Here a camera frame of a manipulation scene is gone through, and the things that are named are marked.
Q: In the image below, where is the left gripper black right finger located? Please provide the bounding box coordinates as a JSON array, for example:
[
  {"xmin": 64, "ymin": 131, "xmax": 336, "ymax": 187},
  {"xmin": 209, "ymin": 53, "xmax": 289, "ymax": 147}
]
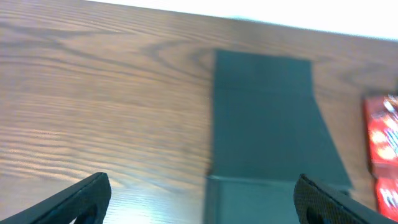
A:
[{"xmin": 294, "ymin": 174, "xmax": 397, "ymax": 224}]

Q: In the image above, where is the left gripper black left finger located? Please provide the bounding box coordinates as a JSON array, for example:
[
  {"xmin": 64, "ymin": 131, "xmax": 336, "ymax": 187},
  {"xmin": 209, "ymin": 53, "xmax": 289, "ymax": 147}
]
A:
[{"xmin": 1, "ymin": 172, "xmax": 111, "ymax": 224}]

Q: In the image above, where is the black gift box with lid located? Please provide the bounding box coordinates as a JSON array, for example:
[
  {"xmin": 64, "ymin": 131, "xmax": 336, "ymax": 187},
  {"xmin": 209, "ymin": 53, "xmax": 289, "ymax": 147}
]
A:
[{"xmin": 203, "ymin": 50, "xmax": 352, "ymax": 224}]

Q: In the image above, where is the red Hacks candy bag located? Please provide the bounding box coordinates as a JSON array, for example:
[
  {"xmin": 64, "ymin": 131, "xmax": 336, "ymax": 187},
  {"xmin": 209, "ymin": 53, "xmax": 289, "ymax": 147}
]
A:
[{"xmin": 375, "ymin": 178, "xmax": 398, "ymax": 222}]

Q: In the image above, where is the red Hello Panda box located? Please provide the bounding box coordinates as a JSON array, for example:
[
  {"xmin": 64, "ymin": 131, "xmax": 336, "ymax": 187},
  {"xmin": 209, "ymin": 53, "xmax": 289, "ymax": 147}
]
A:
[{"xmin": 363, "ymin": 95, "xmax": 397, "ymax": 179}]

